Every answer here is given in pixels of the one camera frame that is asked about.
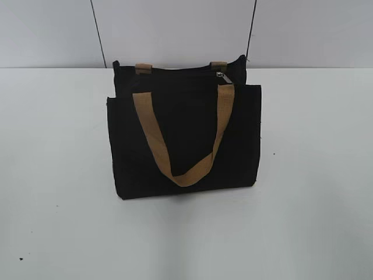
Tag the black tote bag tan handles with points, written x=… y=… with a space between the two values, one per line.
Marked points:
x=177 y=131

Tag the silver zipper pull with ring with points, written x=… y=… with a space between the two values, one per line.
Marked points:
x=224 y=76

